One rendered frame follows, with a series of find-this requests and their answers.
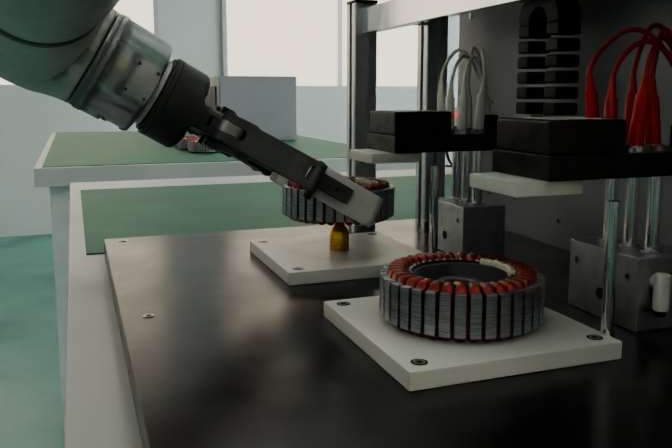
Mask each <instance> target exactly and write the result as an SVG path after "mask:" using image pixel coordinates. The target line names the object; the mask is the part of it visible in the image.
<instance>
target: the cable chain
mask: <svg viewBox="0 0 672 448"><path fill-rule="evenodd" d="M580 20H581V9H580V4H579V1H578V0H534V1H529V2H524V4H523V7H522V10H521V14H520V18H519V25H520V26H522V27H519V36H518V37H519V38H520V39H546V38H550V36H551V35H556V36H571V35H579V34H580V33H581V23H580V22H577V21H580ZM579 50H580V39H579V38H550V39H547V40H546V41H524V42H519V43H518V53H519V54H548V53H549V52H550V51H552V52H572V51H579ZM579 58H580V56H579V55H578V54H551V55H546V57H534V56H527V57H519V58H518V65H517V67H518V69H548V68H549V67H551V68H571V67H578V66H579ZM578 79H579V72H578V71H570V70H553V71H546V72H519V73H517V83H518V84H547V83H565V84H566V83H578ZM516 97H517V99H577V97H578V88H577V87H518V88H517V93H516ZM516 113H517V114H544V115H522V117H586V116H564V115H576V114H577V103H567V102H559V103H546V102H517V103H516Z"/></svg>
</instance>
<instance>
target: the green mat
mask: <svg viewBox="0 0 672 448"><path fill-rule="evenodd" d="M376 178H378V179H383V180H386V181H388V182H389V184H392V185H394V187H395V190H394V215H393V216H392V217H390V218H388V219H387V220H384V221H391V220H406V219H416V218H415V185H416V176H395V177H376ZM451 193H452V174H445V197H451ZM81 200H82V212H83V223H84V235H85V246H86V255H95V254H104V239H115V238H131V237H146V236H161V235H177V234H192V233H207V232H222V231H238V230H253V229H268V228H284V227H299V226H314V225H320V224H311V223H308V224H306V223H304V222H298V221H294V220H291V219H290V218H288V217H287V216H285V215H283V214H282V186H280V185H279V184H277V183H275V182H254V183H231V184H208V185H184V186H161V187H137V188H114V189H90V190H81Z"/></svg>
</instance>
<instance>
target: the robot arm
mask: <svg viewBox="0 0 672 448"><path fill-rule="evenodd" d="M119 1H120V0H0V78H2V79H4V80H6V81H8V82H10V83H12V84H15V85H17V86H19V87H22V88H24V89H26V90H28V91H32V92H37V93H42V94H46V95H49V96H52V97H55V98H57V99H60V100H62V101H64V102H66V103H67V102H68V103H69V104H70V105H72V107H73V108H75V109H77V110H82V111H83V112H85V113H87V114H89V115H91V116H93V117H95V118H96V119H100V118H101V119H102V120H104V121H106V120H107V121H109V122H111V123H113V124H115V125H116V126H118V128H119V129H120V130H123V131H124V130H128V129H129V128H130V127H131V126H132V125H133V124H134V122H135V123H137V124H136V128H137V129H138V132H139V133H141V134H143V135H145V136H147V137H149V138H150V139H152V140H154V141H156V142H158V143H160V144H162V145H163V146H165V147H174V146H175V145H177V144H178V143H179V142H180V141H181V140H182V139H183V137H184V136H185V135H186V132H187V131H188V133H189V134H191V135H192V134H194V135H196V136H197V137H199V139H198V141H197V142H198V143H199V144H201V145H203V146H204V147H206V148H208V149H211V150H215V151H217V152H219V153H221V154H223V155H225V156H227V157H234V158H235V159H237V160H239V161H241V162H242V163H244V164H246V165H247V166H249V167H251V168H252V170H254V171H258V172H261V173H262V174H263V175H265V176H270V175H271V176H270V177H269V178H270V180H271V181H273V182H275V183H277V184H279V185H280V186H282V185H283V184H284V183H287V182H288V181H289V180H290V181H292V182H294V183H296V184H298V185H300V186H302V187H304V189H305V190H306V191H305V193H304V194H303V196H304V197H305V198H307V199H309V200H310V199H311V197H314V198H316V199H318V200H319V201H321V202H323V203H325V204H327V205H328V206H330V207H332V208H334V209H335V210H337V211H339V212H341V213H343V214H344V215H346V216H348V217H350V218H352V219H353V220H355V221H357V222H359V223H361V224H362V225H364V226H366V227H368V228H369V227H371V225H372V223H373V221H374V219H375V217H376V216H377V214H378V212H379V210H380V208H381V206H382V204H383V202H384V199H382V198H381V197H379V196H377V195H376V194H374V193H372V192H370V191H369V190H367V189H365V188H364V187H362V186H360V185H358V184H357V183H355V182H353V181H352V180H350V179H348V178H346V177H345V176H343V175H341V174H340V173H338V172H336V171H334V170H333V169H331V168H329V167H328V166H327V165H326V164H325V163H324V162H322V161H318V160H316V159H314V158H312V157H310V156H309V155H307V154H305V153H303V152H301V151H299V150H297V149H296V148H294V147H292V146H290V145H288V144H286V143H284V142H283V141H281V140H279V139H277V138H275V137H273V136H272V135H270V134H268V133H266V132H264V131H262V130H261V129H260V128H259V127H258V126H256V125H254V124H252V123H250V122H248V121H246V120H245V119H243V118H241V117H239V115H238V114H237V113H236V112H235V111H233V110H231V109H229V108H227V107H225V106H223V107H222V108H221V107H219V106H216V108H215V109H213V108H211V107H209V106H207V105H205V98H206V96H207V95H208V93H209V89H210V84H211V82H210V78H209V77H208V75H206V74H204V73H203V72H201V71H199V70H198V69H196V68H194V67H193V66H191V65H189V64H188V63H186V62H184V61H183V60H181V59H178V60H177V59H174V60H173V61H172V62H171V61H170V58H171V55H172V50H173V49H172V46H171V45H170V43H168V42H167V41H165V40H163V39H162V38H160V37H158V36H157V35H155V34H153V33H152V32H150V31H148V30H147V29H145V28H143V27H142V26H140V25H138V24H137V23H135V22H133V21H132V20H131V19H130V18H129V17H128V16H126V15H122V14H120V13H118V12H117V11H116V10H114V9H113V8H114V7H115V6H116V5H117V3H118V2H119ZM117 14H118V15H117ZM68 100H69V101H68ZM310 167H312V168H311V170H310V169H309V168H310ZM271 173H272V174H271ZM305 177H306V179H305Z"/></svg>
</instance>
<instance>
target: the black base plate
mask: <svg viewBox="0 0 672 448"><path fill-rule="evenodd" d="M345 226H346V227H347V229H348V230H349V234H352V233H366V232H379V233H382V234H384V235H386V236H388V237H391V238H393V239H395V240H397V241H400V242H402V243H404V244H406V245H408V246H411V247H413V248H415V249H417V250H420V251H422V252H424V253H428V252H429V221H427V222H424V221H421V219H406V220H391V221H383V222H379V223H376V225H371V227H369V228H368V227H366V226H364V225H362V226H353V225H350V226H347V225H345ZM332 227H333V225H332V226H330V225H314V226H299V227H284V228H268V229H253V230H238V231H222V232H207V233H192V234H177V235H161V236H146V237H131V238H115V239H104V254H105V261H106V266H107V271H108V276H109V281H110V286H111V291H112V296H113V301H114V306H115V311H116V316H117V321H118V326H119V331H120V336H121V341H122V346H123V351H124V356H125V361H126V366H127V371H128V376H129V381H130V386H131V391H132V396H133V401H134V406H135V411H136V416H137V421H138V426H139V431H140V436H141V441H142V446H143V448H672V327H669V328H662V329H654V330H647V331H640V332H634V331H631V330H629V329H627V328H624V327H622V326H619V325H617V324H615V323H614V329H613V338H615V339H618V340H620V341H622V353H621V359H615V360H609V361H603V362H596V363H590V364H583V365H577V366H571V367H564V368H558V369H551V370H545V371H538V372H532V373H526V374H519V375H513V376H506V377H500V378H493V379H487V380H481V381H474V382H468V383H461V384H455V385H448V386H442V387H436V388H429V389H423V390H416V391H408V390H407V389H406V388H405V387H404V386H403V385H402V384H401V383H399V382H398V381H397V380H396V379H395V378H394V377H393V376H391V375H390V374H389V373H388V372H387V371H386V370H385V369H383V368H382V367H381V366H380V365H379V364H378V363H377V362H376V361H374V360H373V359H372V358H371V357H370V356H369V355H368V354H366V353H365V352H364V351H363V350H362V349H361V348H360V347H358V346H357V345H356V344H355V343H354V342H353V341H352V340H351V339H349V338H348V337H347V336H346V335H345V334H344V333H343V332H341V331H340V330H339V329H338V328H337V327H336V326H335V325H334V324H332V323H331V322H330V321H329V320H328V319H327V318H326V317H324V301H332V300H342V299H351V298H361V297H371V296H380V277H377V278H366V279H356V280H345V281H334V282H324V283H313V284H303V285H292V286H289V285H288V284H287V283H286V282H285V281H284V280H282V279H281V278H280V277H279V276H278V275H277V274H276V273H274V272H273V271H272V270H271V269H270V268H269V267H268V266H267V265H265V264H264V263H263V262H262V261H261V260H260V259H259V258H257V257H256V256H255V255H254V254H253V253H252V252H251V251H250V241H253V240H267V239H281V238H295V237H309V236H323V235H330V230H331V228H332ZM498 257H507V258H508V259H515V260H517V261H522V262H524V263H525V264H529V265H530V266H531V267H533V268H534V269H536V270H538V271H539V272H541V273H542V274H543V275H544V277H545V297H544V307H546V308H549V309H551V310H553V311H555V312H557V313H560V314H562V315H564V316H566V317H569V318H571V319H573V320H575V321H577V322H580V323H582V324H584V325H586V326H589V327H591V328H593V329H595V330H597V331H600V327H601V317H598V316H596V315H593V314H591V313H589V312H586V311H584V310H582V309H579V308H577V307H574V306H572V305H570V304H568V293H569V272H570V251H567V250H564V249H560V248H557V247H554V246H551V245H548V244H545V243H541V242H538V241H535V240H532V239H529V238H526V237H522V236H519V235H516V234H513V233H510V232H507V231H504V255H503V256H498Z"/></svg>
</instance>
